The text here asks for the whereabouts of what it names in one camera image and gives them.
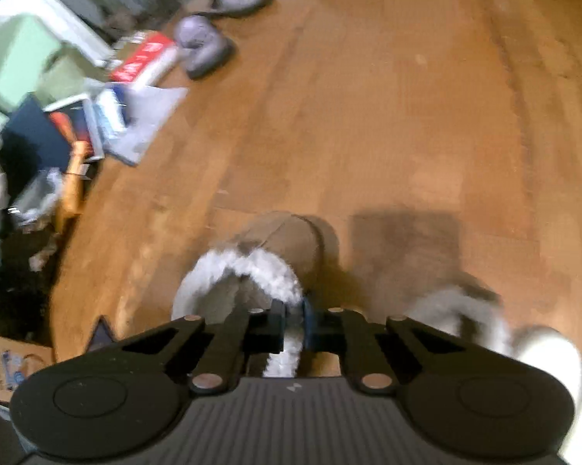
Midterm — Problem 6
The printed cardboard box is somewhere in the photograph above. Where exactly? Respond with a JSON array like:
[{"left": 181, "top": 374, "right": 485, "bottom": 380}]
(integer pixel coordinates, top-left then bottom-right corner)
[{"left": 0, "top": 331, "right": 55, "bottom": 404}]

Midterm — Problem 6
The dark blue book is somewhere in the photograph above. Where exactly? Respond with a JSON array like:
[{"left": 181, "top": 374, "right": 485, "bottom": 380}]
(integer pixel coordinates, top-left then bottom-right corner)
[{"left": 0, "top": 94, "right": 75, "bottom": 176}]

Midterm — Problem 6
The purple slipper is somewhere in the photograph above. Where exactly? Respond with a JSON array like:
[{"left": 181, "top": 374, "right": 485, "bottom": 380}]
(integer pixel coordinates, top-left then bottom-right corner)
[
  {"left": 208, "top": 0, "right": 275, "bottom": 20},
  {"left": 174, "top": 14, "right": 237, "bottom": 81}
]

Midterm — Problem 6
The cream slide sandal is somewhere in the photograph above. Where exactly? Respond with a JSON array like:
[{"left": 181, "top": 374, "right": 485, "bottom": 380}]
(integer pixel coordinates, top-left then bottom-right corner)
[{"left": 513, "top": 325, "right": 582, "bottom": 465}]

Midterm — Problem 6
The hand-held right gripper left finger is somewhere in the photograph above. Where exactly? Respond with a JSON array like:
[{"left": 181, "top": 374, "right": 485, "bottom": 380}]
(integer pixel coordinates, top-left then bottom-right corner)
[{"left": 121, "top": 299, "right": 287, "bottom": 394}]

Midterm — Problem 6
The brown fleece-lined slipper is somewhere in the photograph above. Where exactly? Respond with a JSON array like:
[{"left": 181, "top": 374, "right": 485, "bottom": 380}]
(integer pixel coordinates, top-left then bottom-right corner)
[
  {"left": 172, "top": 210, "right": 341, "bottom": 379},
  {"left": 410, "top": 285, "right": 515, "bottom": 355}
]

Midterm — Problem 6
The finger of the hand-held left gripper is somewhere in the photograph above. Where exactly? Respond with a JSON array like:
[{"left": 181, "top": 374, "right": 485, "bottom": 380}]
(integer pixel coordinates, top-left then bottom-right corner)
[{"left": 85, "top": 316, "right": 116, "bottom": 352}]

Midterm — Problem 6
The orange handled tool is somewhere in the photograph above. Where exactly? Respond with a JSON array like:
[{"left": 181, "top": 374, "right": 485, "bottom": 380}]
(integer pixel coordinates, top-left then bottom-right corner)
[{"left": 59, "top": 139, "right": 94, "bottom": 216}]

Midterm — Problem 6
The red and white packet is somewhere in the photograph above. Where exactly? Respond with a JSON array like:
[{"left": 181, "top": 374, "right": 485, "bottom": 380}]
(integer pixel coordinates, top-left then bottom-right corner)
[{"left": 108, "top": 30, "right": 182, "bottom": 87}]

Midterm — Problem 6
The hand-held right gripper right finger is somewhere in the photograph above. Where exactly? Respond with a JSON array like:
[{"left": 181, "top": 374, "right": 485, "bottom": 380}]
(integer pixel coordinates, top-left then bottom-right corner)
[{"left": 303, "top": 299, "right": 466, "bottom": 394}]

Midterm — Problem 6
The clear plastic bag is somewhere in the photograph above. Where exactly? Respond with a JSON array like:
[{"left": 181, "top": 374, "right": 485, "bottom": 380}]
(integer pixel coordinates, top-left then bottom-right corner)
[{"left": 102, "top": 84, "right": 191, "bottom": 166}]

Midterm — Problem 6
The green and white box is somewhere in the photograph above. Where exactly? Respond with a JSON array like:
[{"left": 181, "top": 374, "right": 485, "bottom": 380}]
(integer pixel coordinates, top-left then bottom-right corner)
[{"left": 0, "top": 0, "right": 114, "bottom": 124}]

